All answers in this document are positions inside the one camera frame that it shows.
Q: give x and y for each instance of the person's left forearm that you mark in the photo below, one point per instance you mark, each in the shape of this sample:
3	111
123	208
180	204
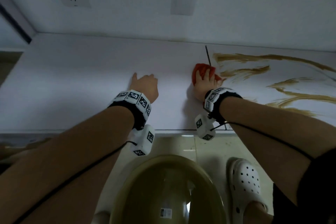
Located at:
65	168

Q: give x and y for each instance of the blank white wall plate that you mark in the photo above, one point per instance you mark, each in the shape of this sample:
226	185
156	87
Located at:
183	0

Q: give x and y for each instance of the white metal shelf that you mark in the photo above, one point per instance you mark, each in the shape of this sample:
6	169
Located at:
78	79

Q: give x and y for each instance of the black left wristband with markers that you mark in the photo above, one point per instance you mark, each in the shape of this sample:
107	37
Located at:
134	105

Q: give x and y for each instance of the black wristband with markers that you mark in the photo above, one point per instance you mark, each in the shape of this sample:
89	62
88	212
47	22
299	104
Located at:
218	100
134	105

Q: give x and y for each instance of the person's right hand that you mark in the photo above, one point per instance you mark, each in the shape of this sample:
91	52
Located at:
206	82

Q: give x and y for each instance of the person's right forearm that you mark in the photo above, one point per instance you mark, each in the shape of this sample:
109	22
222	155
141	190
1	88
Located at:
275	132

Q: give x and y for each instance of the person's left hand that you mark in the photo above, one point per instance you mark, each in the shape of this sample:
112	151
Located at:
145	87

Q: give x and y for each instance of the black right wristband with markers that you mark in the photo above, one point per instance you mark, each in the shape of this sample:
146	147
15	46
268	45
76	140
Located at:
218	100

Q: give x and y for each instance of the red cleaning cloth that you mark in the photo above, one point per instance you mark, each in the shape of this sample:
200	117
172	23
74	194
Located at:
200	67

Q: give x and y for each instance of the yellow plastic basin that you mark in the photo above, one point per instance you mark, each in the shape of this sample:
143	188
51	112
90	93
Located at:
147	187

